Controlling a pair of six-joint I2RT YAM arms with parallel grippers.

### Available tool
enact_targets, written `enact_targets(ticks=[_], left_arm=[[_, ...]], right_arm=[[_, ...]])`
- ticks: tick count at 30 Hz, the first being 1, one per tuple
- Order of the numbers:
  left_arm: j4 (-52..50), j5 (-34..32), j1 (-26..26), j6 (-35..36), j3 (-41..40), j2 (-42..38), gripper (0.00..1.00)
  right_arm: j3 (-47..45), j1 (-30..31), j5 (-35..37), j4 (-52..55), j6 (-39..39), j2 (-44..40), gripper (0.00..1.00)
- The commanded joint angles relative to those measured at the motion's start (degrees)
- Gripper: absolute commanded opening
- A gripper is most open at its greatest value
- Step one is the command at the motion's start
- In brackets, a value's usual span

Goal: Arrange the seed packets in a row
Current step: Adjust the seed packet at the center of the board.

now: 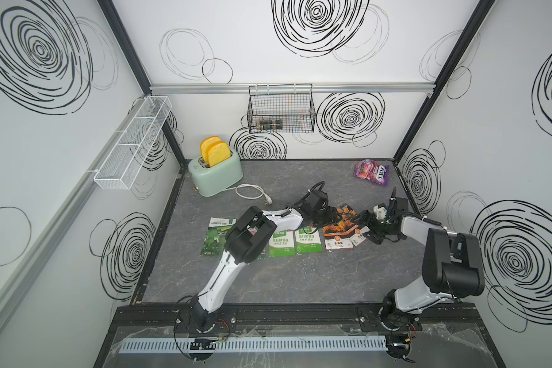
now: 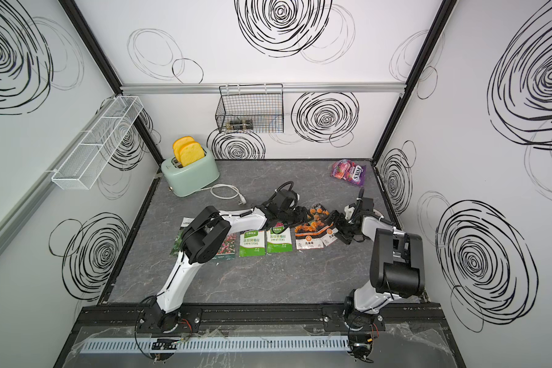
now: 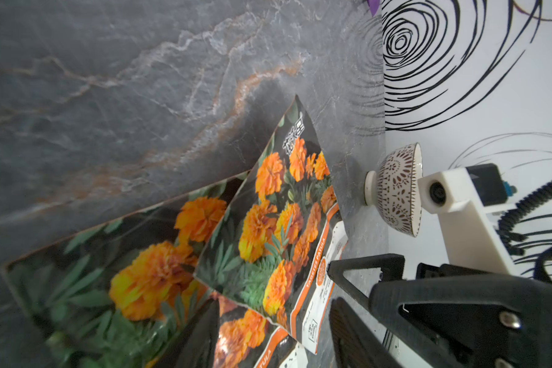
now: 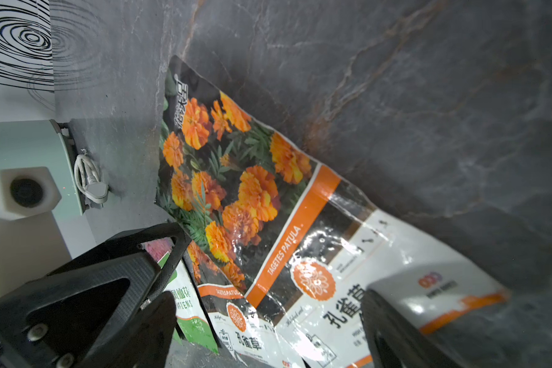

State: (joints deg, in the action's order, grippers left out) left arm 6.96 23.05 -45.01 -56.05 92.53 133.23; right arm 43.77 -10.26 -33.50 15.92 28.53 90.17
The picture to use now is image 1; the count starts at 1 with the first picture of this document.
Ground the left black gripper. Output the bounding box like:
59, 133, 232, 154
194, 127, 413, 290
309, 206, 343, 228

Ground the orange marigold seed packet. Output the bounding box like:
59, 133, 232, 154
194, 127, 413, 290
322, 221, 357, 251
337, 203, 369, 248

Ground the green white impatiens seed packet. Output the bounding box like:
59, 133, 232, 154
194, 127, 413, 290
268, 231, 296, 258

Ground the green leafy seed packet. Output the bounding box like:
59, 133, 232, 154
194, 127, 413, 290
200, 217, 236, 257

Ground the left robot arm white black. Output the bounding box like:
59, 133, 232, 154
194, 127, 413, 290
190, 181, 340, 331

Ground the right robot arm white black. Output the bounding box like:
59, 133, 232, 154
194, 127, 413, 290
358, 196, 485, 331

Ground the purple candy bag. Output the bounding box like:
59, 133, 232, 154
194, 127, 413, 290
354, 159, 389, 186

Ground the dark object in basket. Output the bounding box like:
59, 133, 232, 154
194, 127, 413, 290
256, 119, 284, 131

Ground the mint green toaster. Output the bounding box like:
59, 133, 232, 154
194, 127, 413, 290
188, 150, 243, 197

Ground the yellow toast slice front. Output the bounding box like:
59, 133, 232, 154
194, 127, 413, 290
206, 141, 232, 167

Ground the yellow toast slice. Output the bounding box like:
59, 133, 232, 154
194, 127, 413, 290
206, 141, 232, 167
200, 136, 222, 163

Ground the yellow toast slice back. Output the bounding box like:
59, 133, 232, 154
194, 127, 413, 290
200, 136, 222, 163

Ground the white toaster power cable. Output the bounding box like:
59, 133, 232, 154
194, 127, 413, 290
224, 183, 273, 205

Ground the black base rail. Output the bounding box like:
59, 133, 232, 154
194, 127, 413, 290
107, 303, 481, 334

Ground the black wire wall basket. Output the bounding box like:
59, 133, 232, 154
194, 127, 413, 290
246, 84, 317, 134

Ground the white wire wall shelf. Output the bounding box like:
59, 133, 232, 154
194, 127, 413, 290
94, 95, 172, 190

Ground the white slotted cable duct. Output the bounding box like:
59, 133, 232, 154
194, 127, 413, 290
119, 336, 388, 355

